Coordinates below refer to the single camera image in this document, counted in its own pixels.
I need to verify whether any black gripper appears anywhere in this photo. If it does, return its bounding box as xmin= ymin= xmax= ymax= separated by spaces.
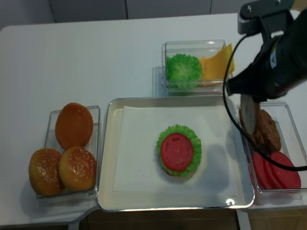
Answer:
xmin=226 ymin=23 xmax=307 ymax=135

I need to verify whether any yellow cheese slice flat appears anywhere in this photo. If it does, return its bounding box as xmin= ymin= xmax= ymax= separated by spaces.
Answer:
xmin=199 ymin=57 xmax=229 ymax=81

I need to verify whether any yellow cheese slice upright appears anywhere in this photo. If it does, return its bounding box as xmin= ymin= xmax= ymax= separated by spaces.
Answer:
xmin=199 ymin=43 xmax=233 ymax=80

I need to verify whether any clear lettuce cheese container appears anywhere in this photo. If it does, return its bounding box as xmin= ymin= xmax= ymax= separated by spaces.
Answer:
xmin=162 ymin=40 xmax=235 ymax=95

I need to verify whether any clear patty tomato container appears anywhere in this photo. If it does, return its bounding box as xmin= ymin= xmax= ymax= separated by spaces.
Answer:
xmin=242 ymin=101 xmax=307 ymax=210

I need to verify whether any green lettuce on burger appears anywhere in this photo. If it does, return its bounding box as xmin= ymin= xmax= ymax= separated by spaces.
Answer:
xmin=157 ymin=124 xmax=202 ymax=176

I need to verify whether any red tomato slice left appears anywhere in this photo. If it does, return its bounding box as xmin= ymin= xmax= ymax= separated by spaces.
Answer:
xmin=252 ymin=152 xmax=276 ymax=189

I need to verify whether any red tomato slice middle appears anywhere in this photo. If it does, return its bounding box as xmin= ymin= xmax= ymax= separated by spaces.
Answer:
xmin=263 ymin=160 xmax=283 ymax=189

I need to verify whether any green lettuce in container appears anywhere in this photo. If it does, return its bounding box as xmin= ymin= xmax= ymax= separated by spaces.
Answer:
xmin=166 ymin=54 xmax=203 ymax=89

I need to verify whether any red tomato slice right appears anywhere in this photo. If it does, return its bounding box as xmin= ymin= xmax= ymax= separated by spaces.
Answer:
xmin=269 ymin=151 xmax=301 ymax=189

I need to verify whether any red tomato slice on burger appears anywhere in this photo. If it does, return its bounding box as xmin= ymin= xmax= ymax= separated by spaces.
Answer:
xmin=160 ymin=133 xmax=193 ymax=173

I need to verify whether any white paper sheet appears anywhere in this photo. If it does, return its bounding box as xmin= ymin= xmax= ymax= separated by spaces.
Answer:
xmin=113 ymin=105 xmax=237 ymax=196

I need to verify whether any smooth orange bun back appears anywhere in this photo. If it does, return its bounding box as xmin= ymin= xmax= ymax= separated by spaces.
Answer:
xmin=55 ymin=103 xmax=94 ymax=149

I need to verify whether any sesame bun middle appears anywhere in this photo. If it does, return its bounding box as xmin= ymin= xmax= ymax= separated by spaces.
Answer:
xmin=59 ymin=146 xmax=96 ymax=192

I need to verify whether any sesame bun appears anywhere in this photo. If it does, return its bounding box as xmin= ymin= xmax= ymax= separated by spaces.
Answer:
xmin=28 ymin=149 xmax=65 ymax=196
xmin=59 ymin=146 xmax=96 ymax=192

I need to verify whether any clear bun container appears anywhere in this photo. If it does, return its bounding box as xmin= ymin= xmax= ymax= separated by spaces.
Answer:
xmin=36 ymin=105 xmax=102 ymax=206

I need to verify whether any sesame bun far left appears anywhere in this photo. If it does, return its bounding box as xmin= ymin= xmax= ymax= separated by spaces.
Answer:
xmin=28 ymin=149 xmax=65 ymax=196

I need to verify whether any black camera cable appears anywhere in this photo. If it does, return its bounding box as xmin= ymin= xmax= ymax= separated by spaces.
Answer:
xmin=222 ymin=33 xmax=307 ymax=172

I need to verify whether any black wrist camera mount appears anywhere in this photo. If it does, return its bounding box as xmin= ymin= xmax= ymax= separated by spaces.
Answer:
xmin=237 ymin=0 xmax=294 ymax=42

